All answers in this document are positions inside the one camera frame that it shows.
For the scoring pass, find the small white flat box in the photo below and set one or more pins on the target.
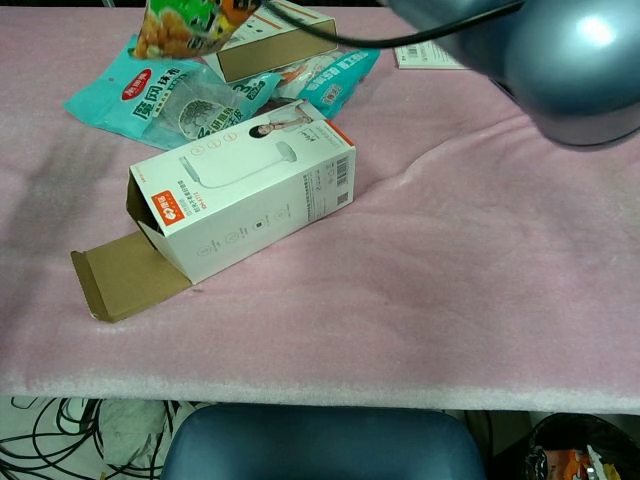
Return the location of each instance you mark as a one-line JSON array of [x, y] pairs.
[[425, 55]]

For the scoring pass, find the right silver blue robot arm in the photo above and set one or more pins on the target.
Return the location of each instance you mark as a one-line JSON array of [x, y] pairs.
[[575, 70]]

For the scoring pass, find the pink table cloth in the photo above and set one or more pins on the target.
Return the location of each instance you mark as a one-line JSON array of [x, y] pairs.
[[425, 275]]

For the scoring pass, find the green snack bag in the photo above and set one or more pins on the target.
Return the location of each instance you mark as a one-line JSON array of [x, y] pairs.
[[185, 27]]

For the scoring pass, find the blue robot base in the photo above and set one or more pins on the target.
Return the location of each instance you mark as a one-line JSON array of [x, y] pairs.
[[325, 445]]

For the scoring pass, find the white lamp carton box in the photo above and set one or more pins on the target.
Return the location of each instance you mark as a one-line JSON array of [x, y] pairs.
[[250, 200]]

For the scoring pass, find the flat white orange box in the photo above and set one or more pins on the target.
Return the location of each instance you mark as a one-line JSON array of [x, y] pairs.
[[280, 50]]

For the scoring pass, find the black trash bin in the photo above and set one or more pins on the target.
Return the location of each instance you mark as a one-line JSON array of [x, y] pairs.
[[560, 440]]

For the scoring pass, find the orange snack wrapper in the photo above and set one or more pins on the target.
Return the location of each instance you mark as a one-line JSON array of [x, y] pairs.
[[575, 465]]

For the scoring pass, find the teal white snack pack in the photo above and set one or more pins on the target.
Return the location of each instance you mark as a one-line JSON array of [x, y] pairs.
[[340, 80]]

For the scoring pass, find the teal cleaning cloth package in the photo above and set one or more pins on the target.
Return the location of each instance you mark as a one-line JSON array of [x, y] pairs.
[[120, 107]]

